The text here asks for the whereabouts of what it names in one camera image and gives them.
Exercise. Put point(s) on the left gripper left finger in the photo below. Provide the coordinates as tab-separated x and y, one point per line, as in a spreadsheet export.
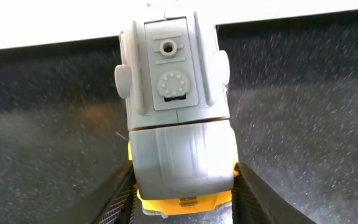
113	202

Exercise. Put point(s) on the grey and yellow toy truck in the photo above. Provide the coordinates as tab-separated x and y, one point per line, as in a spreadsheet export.
179	149

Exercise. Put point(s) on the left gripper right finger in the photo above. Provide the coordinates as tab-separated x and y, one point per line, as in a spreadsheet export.
256	202

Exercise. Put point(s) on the white shelf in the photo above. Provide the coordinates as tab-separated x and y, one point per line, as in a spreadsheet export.
57	21

